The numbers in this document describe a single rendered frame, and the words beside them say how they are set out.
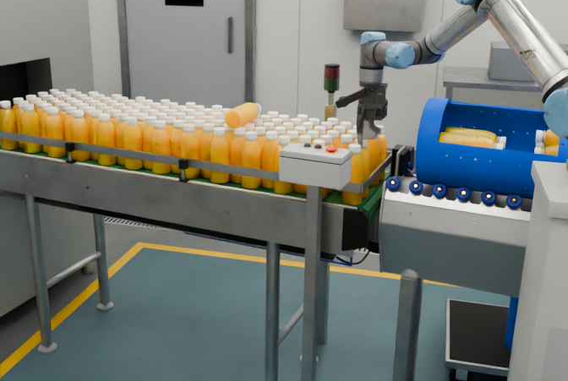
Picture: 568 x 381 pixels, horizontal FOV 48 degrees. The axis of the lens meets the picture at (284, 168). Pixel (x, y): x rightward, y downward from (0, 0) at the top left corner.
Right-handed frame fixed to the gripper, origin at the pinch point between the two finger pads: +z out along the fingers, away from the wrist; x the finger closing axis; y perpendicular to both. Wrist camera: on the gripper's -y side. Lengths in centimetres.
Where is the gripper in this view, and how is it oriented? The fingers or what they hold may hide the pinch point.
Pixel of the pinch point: (361, 142)
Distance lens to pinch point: 212.8
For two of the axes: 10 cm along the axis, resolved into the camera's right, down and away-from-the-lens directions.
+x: 3.9, -2.7, 8.8
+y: 9.2, 1.3, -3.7
